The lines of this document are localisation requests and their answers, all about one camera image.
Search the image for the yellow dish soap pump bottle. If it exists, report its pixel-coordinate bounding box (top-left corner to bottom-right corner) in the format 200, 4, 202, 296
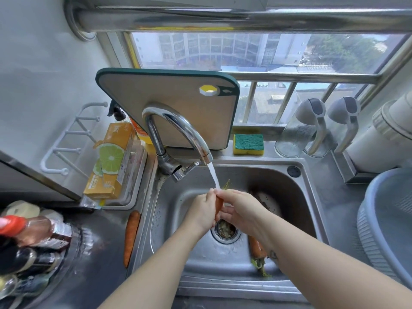
107, 99, 154, 145

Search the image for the steel drain strainer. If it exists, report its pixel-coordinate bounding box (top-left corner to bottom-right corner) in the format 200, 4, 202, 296
211, 218, 242, 245

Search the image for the white capped bottle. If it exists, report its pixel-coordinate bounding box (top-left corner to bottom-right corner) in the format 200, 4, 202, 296
39, 209, 64, 223

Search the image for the person's left hand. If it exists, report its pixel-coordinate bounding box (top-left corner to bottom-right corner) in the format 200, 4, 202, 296
182, 188, 219, 237

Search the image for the slim orange carrot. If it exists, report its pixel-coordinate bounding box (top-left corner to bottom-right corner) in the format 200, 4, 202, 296
215, 179, 231, 222

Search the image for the yellow green sponge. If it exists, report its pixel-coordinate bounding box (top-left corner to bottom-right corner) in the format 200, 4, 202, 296
233, 133, 265, 156

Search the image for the orange box with lime picture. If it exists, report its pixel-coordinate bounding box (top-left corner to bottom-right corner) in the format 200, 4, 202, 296
83, 122, 136, 200

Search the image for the red capped sauce bottle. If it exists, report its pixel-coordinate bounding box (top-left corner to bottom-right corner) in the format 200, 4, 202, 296
0, 215, 72, 250

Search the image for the glass pitcher with grey lid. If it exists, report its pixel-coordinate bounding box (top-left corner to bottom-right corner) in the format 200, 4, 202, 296
304, 96, 361, 158
274, 98, 327, 159

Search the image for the white plastic tray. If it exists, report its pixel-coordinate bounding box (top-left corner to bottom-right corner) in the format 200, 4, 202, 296
102, 140, 148, 211

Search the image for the clear plastic bag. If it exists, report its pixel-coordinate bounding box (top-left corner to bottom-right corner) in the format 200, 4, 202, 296
79, 194, 105, 209

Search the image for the beige capped bottle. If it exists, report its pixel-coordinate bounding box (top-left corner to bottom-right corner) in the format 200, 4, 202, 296
1, 200, 41, 218

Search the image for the yellow capped bottle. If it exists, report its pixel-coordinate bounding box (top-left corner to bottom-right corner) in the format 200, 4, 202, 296
0, 274, 49, 298

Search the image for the orange carrot with leafy stem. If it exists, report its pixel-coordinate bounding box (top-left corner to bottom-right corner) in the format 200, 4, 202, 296
248, 235, 272, 277

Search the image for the stainless steel sink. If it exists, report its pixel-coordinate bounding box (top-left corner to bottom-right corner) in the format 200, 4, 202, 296
133, 157, 330, 302

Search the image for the steel window guard rail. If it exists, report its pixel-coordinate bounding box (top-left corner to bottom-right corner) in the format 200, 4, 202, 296
231, 72, 382, 125

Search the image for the transparent plastic packet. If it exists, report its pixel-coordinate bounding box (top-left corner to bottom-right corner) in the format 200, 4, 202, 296
119, 139, 143, 204

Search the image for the dark soy sauce bottle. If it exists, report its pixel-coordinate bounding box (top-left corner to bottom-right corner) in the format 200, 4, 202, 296
0, 247, 62, 276

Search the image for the person's right forearm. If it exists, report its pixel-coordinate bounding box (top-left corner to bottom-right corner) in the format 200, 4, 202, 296
264, 221, 412, 309

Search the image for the window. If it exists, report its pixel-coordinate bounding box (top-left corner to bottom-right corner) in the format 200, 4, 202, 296
124, 31, 412, 126

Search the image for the chrome faucet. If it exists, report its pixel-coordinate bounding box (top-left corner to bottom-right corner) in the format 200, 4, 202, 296
141, 103, 214, 182

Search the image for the steel overhead pipe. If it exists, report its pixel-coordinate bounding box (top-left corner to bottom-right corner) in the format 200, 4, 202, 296
64, 0, 412, 42

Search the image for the white duct pipe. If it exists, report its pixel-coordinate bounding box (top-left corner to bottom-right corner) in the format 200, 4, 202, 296
346, 91, 412, 173

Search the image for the person's left forearm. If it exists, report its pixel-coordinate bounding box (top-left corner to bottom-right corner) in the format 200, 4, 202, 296
98, 221, 202, 309

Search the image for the person's right hand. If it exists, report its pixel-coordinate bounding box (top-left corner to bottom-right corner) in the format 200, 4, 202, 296
214, 189, 281, 251

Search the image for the white wall hook rack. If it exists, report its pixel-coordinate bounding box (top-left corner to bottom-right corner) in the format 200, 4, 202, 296
40, 102, 109, 176

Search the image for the beige green-rimmed cutting board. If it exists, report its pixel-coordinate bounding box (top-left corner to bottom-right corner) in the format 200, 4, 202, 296
96, 68, 240, 151

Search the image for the blue plastic colander basin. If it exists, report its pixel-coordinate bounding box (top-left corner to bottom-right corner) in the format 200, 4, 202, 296
356, 167, 412, 288

